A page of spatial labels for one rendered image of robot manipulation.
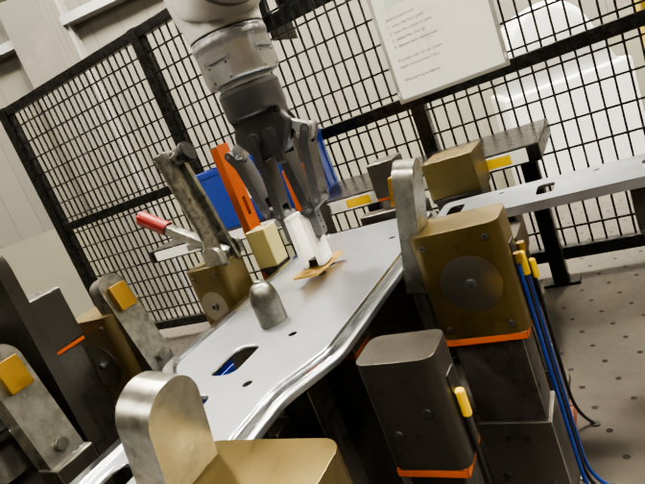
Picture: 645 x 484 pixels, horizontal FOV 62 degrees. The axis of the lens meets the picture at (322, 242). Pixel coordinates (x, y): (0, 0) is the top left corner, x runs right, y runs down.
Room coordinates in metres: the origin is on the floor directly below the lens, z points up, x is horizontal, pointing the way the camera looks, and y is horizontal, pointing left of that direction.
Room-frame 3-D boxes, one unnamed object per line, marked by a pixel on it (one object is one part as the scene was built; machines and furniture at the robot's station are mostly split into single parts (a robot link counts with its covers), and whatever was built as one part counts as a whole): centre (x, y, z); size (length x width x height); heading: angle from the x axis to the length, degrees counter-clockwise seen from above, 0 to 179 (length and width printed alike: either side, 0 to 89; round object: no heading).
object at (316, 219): (0.65, -0.01, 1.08); 0.03 x 0.01 x 0.05; 58
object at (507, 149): (1.14, -0.04, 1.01); 0.90 x 0.22 x 0.03; 59
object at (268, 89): (0.66, 0.02, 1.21); 0.08 x 0.07 x 0.09; 58
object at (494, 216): (0.50, -0.14, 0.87); 0.12 x 0.07 x 0.35; 59
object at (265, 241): (0.80, 0.08, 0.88); 0.04 x 0.04 x 0.37; 59
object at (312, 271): (0.66, 0.01, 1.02); 0.08 x 0.04 x 0.01; 148
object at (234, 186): (0.83, 0.09, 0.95); 0.03 x 0.01 x 0.50; 149
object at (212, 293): (0.76, 0.17, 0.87); 0.10 x 0.07 x 0.35; 59
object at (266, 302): (0.56, 0.08, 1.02); 0.03 x 0.03 x 0.07
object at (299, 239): (0.67, 0.02, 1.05); 0.03 x 0.01 x 0.07; 148
